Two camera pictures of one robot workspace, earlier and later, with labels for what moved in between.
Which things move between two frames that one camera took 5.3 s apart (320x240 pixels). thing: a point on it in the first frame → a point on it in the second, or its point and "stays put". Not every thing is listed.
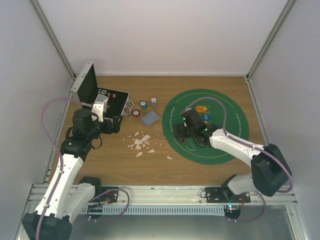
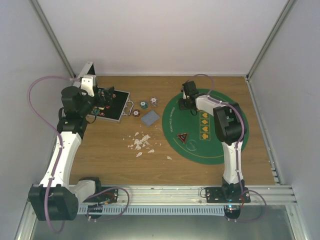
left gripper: [109, 130] → [107, 98]
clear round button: [190, 144] stays put
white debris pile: [142, 142] stays put
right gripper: [183, 134] → [181, 106]
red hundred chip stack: [136, 113] stays put
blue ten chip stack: [154, 101] stays put
